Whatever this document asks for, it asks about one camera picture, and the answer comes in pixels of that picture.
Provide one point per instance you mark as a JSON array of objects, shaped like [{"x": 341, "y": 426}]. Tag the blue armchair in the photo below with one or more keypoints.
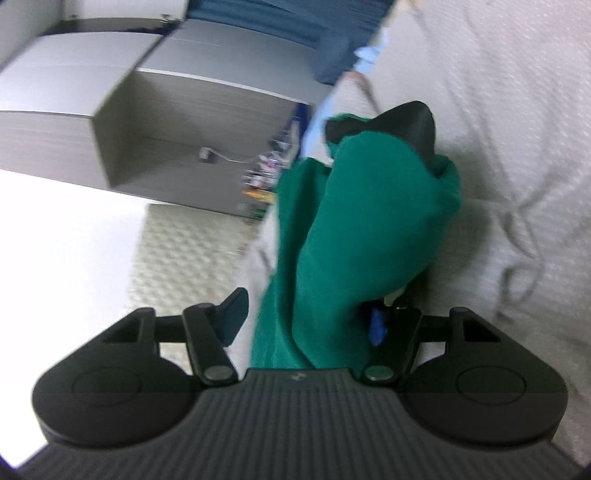
[{"x": 334, "y": 57}]

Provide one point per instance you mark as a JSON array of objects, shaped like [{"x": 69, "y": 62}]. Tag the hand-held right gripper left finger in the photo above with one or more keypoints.
[{"x": 235, "y": 318}]

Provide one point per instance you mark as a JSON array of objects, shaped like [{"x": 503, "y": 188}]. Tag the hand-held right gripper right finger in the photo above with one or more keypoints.
[{"x": 377, "y": 327}]

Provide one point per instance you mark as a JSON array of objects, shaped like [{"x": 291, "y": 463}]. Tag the grey wall cabinet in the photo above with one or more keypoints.
[{"x": 138, "y": 92}]

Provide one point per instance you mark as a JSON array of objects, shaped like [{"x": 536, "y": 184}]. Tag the small grey wall device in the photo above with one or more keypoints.
[{"x": 205, "y": 154}]

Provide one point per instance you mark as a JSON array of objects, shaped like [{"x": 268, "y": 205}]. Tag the grey white bed sheet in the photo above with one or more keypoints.
[{"x": 508, "y": 115}]

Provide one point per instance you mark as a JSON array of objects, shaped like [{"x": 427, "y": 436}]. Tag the blue curtain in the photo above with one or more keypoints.
[{"x": 286, "y": 23}]

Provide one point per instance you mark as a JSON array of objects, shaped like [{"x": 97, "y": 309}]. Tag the green hoodie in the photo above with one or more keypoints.
[{"x": 369, "y": 221}]

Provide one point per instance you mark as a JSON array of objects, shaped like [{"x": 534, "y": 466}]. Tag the pile of small colourful items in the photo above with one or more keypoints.
[{"x": 270, "y": 175}]

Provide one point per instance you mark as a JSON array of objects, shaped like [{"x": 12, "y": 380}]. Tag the light blue bed sheet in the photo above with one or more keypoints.
[{"x": 318, "y": 120}]

